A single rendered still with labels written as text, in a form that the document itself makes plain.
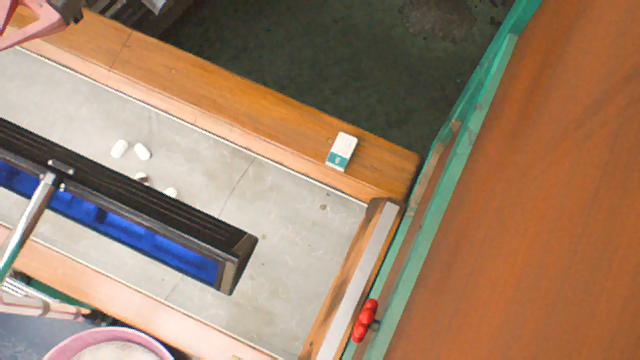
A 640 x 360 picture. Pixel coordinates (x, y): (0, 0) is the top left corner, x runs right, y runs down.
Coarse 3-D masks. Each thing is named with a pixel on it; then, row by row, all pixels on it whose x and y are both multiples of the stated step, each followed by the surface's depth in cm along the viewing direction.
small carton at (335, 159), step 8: (344, 136) 110; (336, 144) 110; (344, 144) 110; (352, 144) 110; (336, 152) 109; (344, 152) 109; (352, 152) 111; (328, 160) 109; (336, 160) 109; (344, 160) 109; (336, 168) 110; (344, 168) 109
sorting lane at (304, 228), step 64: (0, 64) 118; (64, 128) 115; (128, 128) 115; (192, 128) 115; (0, 192) 111; (192, 192) 112; (256, 192) 112; (320, 192) 112; (128, 256) 109; (256, 256) 109; (320, 256) 109; (256, 320) 106
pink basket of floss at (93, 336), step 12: (84, 336) 103; (96, 336) 105; (108, 336) 106; (120, 336) 105; (132, 336) 104; (144, 336) 102; (60, 348) 102; (72, 348) 104; (84, 348) 107; (156, 348) 104
